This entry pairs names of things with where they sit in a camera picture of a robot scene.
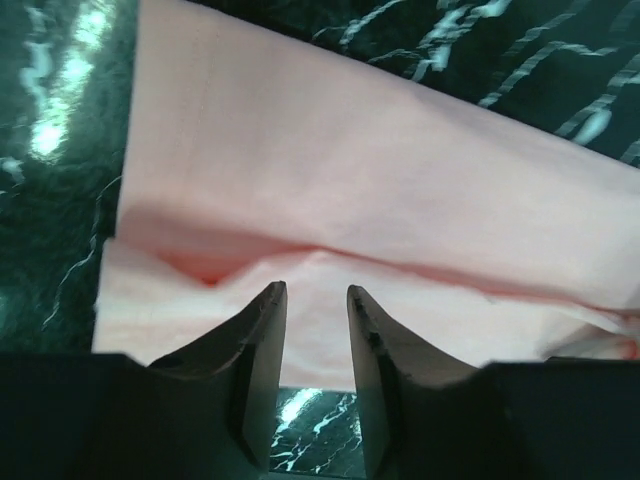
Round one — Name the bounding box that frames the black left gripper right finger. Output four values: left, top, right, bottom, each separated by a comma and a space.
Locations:
347, 285, 639, 479

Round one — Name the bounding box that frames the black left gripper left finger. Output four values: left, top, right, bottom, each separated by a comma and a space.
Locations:
1, 282, 287, 479

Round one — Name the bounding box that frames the peach t shirt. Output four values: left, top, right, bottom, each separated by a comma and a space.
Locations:
93, 1, 639, 390

